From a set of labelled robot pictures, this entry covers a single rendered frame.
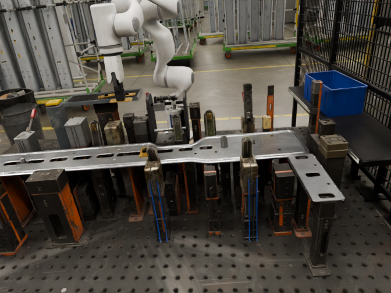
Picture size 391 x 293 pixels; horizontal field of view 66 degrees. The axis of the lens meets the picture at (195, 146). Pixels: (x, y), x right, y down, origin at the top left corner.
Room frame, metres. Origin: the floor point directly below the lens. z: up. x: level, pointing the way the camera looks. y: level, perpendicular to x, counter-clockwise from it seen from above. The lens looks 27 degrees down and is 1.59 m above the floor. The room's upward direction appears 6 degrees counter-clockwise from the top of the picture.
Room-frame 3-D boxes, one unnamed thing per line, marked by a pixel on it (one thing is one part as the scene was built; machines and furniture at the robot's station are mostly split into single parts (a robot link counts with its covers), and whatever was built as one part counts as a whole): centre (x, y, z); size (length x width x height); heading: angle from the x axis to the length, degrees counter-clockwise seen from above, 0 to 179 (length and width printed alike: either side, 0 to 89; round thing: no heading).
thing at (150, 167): (0.97, 0.17, 0.87); 0.12 x 0.09 x 0.35; 178
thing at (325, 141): (0.99, -0.52, 0.88); 0.08 x 0.08 x 0.36; 88
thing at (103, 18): (1.13, 0.26, 1.52); 0.09 x 0.08 x 0.13; 71
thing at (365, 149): (1.31, -0.69, 1.02); 0.90 x 0.22 x 0.03; 178
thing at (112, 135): (1.31, 0.37, 0.89); 0.13 x 0.11 x 0.38; 178
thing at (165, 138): (1.35, 0.11, 0.94); 0.18 x 0.13 x 0.49; 88
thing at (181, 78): (1.69, 0.06, 1.11); 0.19 x 0.12 x 0.24; 72
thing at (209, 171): (0.97, -0.05, 0.84); 0.11 x 0.08 x 0.29; 178
